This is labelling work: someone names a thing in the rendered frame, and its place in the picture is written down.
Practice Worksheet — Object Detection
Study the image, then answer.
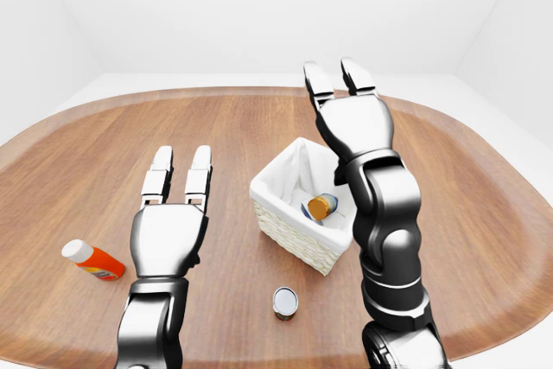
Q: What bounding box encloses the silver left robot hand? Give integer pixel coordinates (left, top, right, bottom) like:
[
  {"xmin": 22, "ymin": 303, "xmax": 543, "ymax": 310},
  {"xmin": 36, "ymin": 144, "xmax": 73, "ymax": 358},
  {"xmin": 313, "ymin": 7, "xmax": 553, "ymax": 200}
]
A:
[{"xmin": 129, "ymin": 144, "xmax": 214, "ymax": 279}]

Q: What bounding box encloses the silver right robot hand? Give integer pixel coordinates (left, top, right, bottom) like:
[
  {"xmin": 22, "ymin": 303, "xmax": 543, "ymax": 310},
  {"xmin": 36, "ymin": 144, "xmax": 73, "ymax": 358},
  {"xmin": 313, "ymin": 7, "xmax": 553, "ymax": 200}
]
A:
[{"xmin": 302, "ymin": 56, "xmax": 396, "ymax": 162}]

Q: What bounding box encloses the orange-lidded tin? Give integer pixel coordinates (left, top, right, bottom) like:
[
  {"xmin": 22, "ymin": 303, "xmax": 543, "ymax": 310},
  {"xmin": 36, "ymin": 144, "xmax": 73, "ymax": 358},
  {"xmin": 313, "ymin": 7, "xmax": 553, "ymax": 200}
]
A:
[{"xmin": 301, "ymin": 193, "xmax": 340, "ymax": 222}]

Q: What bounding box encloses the small silver-topped tin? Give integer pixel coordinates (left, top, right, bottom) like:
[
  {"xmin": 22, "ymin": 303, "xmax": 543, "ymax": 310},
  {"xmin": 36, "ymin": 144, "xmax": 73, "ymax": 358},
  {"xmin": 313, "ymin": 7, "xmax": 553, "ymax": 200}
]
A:
[{"xmin": 271, "ymin": 286, "xmax": 300, "ymax": 322}]

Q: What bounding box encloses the white woven basket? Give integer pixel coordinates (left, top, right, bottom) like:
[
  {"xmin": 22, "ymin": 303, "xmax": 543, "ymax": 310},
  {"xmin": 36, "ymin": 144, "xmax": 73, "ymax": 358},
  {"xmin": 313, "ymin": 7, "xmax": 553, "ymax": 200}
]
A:
[{"xmin": 249, "ymin": 137, "xmax": 358, "ymax": 277}]

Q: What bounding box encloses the orange bottle with white cap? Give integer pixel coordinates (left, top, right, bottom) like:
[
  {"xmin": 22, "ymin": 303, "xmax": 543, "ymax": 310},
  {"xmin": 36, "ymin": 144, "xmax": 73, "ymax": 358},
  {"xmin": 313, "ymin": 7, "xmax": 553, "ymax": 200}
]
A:
[{"xmin": 60, "ymin": 239, "xmax": 127, "ymax": 282}]

